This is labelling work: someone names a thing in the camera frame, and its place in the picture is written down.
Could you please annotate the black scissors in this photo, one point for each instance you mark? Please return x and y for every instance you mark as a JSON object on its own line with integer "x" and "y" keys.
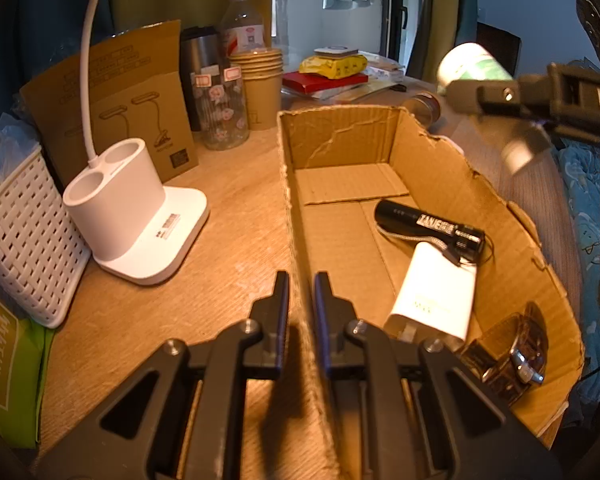
{"x": 399, "y": 87}

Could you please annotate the red book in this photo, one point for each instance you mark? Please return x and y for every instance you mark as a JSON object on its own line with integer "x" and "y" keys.
{"x": 305, "y": 82}

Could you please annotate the beige paper folder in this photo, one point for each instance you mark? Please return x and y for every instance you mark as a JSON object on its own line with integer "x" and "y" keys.
{"x": 360, "y": 94}

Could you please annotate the teal curtain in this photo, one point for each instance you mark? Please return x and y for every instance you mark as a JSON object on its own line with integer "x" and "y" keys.
{"x": 467, "y": 10}

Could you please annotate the yellow packet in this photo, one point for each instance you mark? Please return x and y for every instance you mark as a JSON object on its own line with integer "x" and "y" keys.
{"x": 335, "y": 66}

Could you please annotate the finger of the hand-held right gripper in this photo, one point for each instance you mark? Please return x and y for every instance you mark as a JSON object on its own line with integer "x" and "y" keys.
{"x": 505, "y": 94}
{"x": 527, "y": 150}

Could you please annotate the bagged paper cups green label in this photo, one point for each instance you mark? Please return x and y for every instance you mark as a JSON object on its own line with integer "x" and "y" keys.
{"x": 10, "y": 370}

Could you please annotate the narrow yellow curtain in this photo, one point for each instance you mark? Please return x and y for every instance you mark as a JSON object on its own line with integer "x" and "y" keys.
{"x": 430, "y": 10}

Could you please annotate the black monitor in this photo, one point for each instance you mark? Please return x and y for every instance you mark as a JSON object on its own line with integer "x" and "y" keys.
{"x": 497, "y": 47}

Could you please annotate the white woven plastic basket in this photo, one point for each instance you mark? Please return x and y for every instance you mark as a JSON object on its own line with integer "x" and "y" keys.
{"x": 20, "y": 250}

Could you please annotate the dark blue curtain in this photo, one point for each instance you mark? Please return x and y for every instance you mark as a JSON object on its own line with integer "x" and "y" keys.
{"x": 40, "y": 20}

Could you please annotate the white round-dial device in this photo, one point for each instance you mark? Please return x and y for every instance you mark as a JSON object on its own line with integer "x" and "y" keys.
{"x": 336, "y": 52}

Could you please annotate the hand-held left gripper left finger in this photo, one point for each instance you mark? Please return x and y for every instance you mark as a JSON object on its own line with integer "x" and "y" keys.
{"x": 282, "y": 320}

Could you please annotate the cardboard box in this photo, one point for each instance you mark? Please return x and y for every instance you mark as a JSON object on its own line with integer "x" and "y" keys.
{"x": 340, "y": 220}

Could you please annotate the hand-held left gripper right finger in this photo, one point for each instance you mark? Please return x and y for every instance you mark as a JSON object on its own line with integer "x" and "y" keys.
{"x": 322, "y": 320}

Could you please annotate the clear plastic bottle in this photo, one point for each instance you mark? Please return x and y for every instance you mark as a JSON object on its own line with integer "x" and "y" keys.
{"x": 242, "y": 25}

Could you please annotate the dark wristwatch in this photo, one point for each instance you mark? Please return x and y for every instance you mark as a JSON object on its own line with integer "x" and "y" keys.
{"x": 515, "y": 355}

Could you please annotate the black flashlight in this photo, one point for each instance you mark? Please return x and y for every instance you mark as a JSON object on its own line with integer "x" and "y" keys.
{"x": 415, "y": 220}

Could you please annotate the brown lamp carton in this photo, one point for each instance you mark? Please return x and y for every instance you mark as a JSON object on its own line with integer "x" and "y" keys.
{"x": 130, "y": 85}

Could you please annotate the metal tin can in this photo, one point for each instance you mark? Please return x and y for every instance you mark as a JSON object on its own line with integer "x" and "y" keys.
{"x": 425, "y": 107}

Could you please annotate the steel thermos cup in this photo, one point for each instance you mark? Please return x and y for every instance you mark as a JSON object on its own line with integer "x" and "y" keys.
{"x": 197, "y": 60}

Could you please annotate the black sliding door frame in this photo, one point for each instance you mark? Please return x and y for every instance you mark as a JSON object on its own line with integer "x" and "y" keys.
{"x": 397, "y": 10}

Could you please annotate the clear glass jar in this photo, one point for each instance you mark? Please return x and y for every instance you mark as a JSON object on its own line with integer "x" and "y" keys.
{"x": 222, "y": 115}

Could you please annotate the small white boxes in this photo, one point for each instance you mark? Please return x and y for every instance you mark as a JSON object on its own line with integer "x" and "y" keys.
{"x": 382, "y": 67}

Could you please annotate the blue printed bedsheet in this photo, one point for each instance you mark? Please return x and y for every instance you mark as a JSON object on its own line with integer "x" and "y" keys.
{"x": 585, "y": 240}

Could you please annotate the white charger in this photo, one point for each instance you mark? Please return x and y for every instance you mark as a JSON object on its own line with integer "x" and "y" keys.
{"x": 435, "y": 295}

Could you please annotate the stack of brown paper cups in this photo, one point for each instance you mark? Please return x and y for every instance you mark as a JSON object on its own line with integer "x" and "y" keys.
{"x": 262, "y": 95}

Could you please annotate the white gooseneck desk lamp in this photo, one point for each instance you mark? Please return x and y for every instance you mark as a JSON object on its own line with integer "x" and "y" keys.
{"x": 140, "y": 240}

